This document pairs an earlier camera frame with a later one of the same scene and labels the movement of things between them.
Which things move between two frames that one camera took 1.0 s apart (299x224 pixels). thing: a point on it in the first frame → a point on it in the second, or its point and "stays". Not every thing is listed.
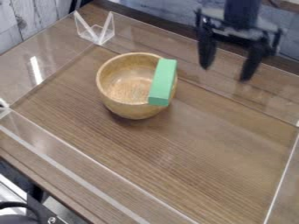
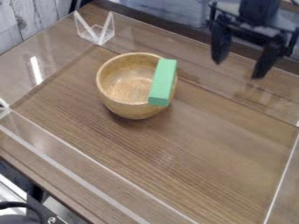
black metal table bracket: (48, 216) stays
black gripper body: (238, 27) → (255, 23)
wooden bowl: (123, 78) stays
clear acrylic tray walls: (116, 122) stays
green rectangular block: (163, 82) stays
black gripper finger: (255, 53) → (266, 59)
